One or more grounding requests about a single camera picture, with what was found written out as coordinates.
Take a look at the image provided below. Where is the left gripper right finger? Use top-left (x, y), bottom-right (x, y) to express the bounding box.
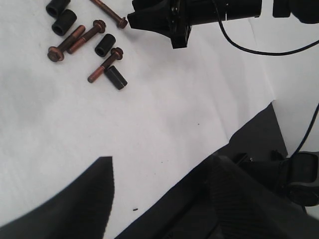
top-left (171, 154), bottom-right (312, 239)

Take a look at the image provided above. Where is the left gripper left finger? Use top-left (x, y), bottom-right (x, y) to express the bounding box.
top-left (0, 156), bottom-right (116, 239)

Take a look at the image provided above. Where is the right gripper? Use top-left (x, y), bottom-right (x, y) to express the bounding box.
top-left (127, 0), bottom-right (263, 50)

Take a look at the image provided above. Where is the copper-coloured flange bolt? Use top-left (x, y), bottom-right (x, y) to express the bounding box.
top-left (87, 47), bottom-right (124, 84)
top-left (67, 19), bottom-right (107, 55)
top-left (47, 24), bottom-right (86, 63)
top-left (90, 0), bottom-right (129, 29)

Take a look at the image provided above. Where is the black cylindrical sleeve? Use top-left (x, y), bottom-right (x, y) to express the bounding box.
top-left (94, 33), bottom-right (117, 58)
top-left (45, 0), bottom-right (66, 18)
top-left (104, 65), bottom-right (129, 91)
top-left (51, 9), bottom-right (77, 37)

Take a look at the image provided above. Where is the thin black cable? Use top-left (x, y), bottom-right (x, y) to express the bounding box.
top-left (211, 0), bottom-right (319, 55)
top-left (289, 103), bottom-right (319, 159)

